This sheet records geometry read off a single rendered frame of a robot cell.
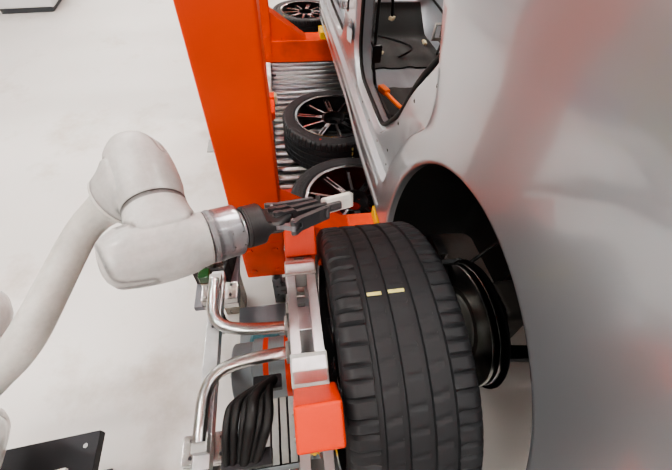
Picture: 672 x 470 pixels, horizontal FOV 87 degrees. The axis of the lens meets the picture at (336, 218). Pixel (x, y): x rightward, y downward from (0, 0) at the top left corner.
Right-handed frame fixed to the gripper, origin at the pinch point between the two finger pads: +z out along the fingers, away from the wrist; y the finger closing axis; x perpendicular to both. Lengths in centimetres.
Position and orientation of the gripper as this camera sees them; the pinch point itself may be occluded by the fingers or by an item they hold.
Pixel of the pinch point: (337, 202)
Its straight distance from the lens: 71.7
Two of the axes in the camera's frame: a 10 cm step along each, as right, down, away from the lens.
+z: 8.3, -2.4, 5.0
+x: -0.4, -9.2, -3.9
